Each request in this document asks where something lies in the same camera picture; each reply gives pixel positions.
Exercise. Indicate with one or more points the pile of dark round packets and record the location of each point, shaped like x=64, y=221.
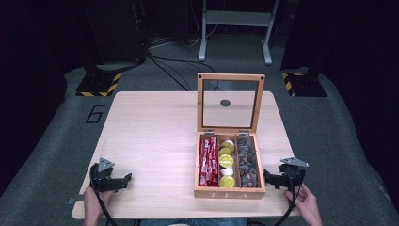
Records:
x=248, y=163

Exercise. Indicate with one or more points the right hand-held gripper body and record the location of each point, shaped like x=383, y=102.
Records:
x=291, y=175

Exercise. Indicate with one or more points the white metal stand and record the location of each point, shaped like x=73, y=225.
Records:
x=238, y=18

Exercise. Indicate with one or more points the person's right hand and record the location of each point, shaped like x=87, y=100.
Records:
x=302, y=201

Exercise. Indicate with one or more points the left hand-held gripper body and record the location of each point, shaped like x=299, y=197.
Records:
x=105, y=182

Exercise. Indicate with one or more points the black base with striped tape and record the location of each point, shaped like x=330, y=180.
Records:
x=100, y=84
x=302, y=84

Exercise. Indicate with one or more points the yellow lid creamer cup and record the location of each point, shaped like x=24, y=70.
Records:
x=227, y=181
x=225, y=152
x=229, y=145
x=226, y=161

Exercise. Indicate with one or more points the grey table edge bracket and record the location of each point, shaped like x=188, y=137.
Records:
x=75, y=200

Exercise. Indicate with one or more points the person's left hand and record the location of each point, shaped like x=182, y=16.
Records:
x=94, y=202

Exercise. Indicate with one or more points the stack of red packets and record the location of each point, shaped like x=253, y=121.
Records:
x=209, y=161

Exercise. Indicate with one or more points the white creamer cup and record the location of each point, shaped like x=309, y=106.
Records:
x=227, y=171

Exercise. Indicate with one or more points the wooden box with glass lid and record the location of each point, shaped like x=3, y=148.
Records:
x=230, y=192

